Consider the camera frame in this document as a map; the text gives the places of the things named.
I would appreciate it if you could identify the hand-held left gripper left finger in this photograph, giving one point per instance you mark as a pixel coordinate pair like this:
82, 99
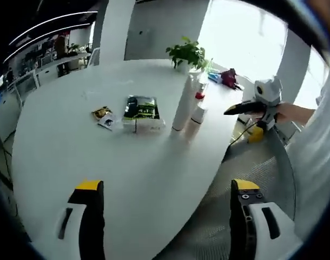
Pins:
92, 216

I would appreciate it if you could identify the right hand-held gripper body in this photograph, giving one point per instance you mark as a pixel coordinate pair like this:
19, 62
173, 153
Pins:
270, 92

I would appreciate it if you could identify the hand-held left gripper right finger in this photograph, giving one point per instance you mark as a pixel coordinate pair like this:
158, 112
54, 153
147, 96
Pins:
243, 224

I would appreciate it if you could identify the tall red-collared skincare bottle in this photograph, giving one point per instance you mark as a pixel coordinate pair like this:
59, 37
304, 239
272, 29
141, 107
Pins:
201, 111

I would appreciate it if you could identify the white skincare tube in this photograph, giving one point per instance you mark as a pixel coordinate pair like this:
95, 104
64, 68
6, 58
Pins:
182, 108

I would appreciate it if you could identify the clear green bottle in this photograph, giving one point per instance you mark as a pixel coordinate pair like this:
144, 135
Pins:
210, 66

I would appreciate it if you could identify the silver skincare packet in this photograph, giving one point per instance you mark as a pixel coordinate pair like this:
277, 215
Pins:
146, 126

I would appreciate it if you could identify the person's right hand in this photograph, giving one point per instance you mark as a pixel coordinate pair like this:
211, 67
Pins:
284, 113

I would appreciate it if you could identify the yellow object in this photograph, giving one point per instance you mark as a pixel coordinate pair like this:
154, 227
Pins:
255, 135

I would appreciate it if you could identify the dark red object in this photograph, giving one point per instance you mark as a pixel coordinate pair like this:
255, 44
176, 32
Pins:
229, 77

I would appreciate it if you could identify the blue packet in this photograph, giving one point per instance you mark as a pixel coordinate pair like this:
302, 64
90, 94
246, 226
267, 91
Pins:
215, 76

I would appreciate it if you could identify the bright window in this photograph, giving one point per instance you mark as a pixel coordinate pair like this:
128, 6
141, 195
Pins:
240, 35
313, 81

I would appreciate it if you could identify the grey mesh chair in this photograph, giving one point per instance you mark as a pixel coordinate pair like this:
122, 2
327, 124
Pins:
249, 168

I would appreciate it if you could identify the potted green plant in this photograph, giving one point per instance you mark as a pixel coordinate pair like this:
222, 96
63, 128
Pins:
185, 52

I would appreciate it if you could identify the person in white coat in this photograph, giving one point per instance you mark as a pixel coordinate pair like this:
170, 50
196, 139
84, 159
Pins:
316, 162

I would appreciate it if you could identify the row of white office desks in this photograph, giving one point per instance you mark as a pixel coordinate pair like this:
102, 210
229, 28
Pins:
46, 67

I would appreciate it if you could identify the long ceiling light strip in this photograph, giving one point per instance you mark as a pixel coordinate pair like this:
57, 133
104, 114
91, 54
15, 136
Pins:
43, 38
51, 23

